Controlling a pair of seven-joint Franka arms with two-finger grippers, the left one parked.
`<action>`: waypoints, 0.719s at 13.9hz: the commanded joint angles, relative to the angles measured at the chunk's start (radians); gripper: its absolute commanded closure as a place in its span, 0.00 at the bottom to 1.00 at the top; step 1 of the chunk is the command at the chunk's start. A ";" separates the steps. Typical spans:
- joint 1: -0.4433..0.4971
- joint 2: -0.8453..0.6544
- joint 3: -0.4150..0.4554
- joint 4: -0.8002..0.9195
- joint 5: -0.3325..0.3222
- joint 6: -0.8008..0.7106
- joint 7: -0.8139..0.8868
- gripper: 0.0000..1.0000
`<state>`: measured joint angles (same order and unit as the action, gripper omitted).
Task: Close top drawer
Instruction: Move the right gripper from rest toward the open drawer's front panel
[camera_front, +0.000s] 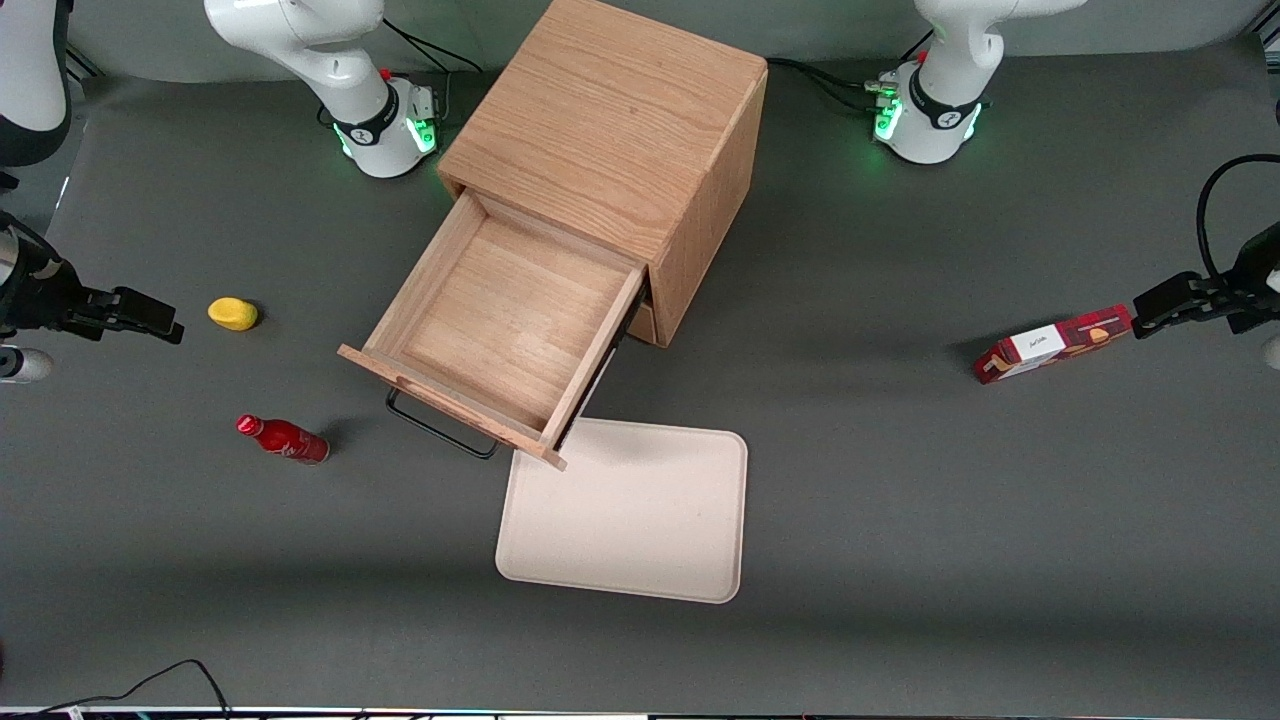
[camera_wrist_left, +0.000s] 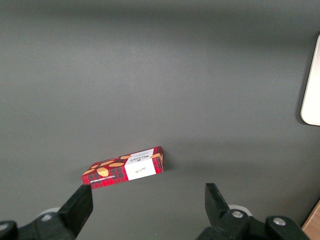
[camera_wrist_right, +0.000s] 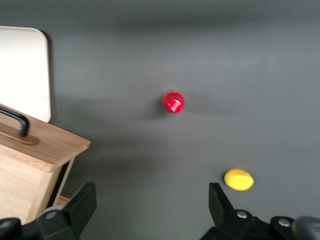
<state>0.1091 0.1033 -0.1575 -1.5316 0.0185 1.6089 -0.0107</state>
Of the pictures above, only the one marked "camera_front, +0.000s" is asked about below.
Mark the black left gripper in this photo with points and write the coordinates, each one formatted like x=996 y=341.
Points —
x=1250 y=292

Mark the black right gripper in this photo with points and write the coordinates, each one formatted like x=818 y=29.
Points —
x=40 y=296

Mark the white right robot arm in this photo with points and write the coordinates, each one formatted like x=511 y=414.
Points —
x=330 y=70

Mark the oak wooden drawer cabinet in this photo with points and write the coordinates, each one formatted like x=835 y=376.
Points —
x=620 y=110

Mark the yellow lemon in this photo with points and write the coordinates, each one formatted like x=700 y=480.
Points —
x=232 y=314

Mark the red cookie box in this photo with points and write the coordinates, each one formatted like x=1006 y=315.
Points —
x=1050 y=345

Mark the red soda bottle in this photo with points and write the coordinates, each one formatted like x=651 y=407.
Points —
x=285 y=440

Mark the beige plastic tray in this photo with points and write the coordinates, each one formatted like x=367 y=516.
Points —
x=630 y=520

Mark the aluminium frame strut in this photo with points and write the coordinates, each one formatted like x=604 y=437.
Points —
x=85 y=65

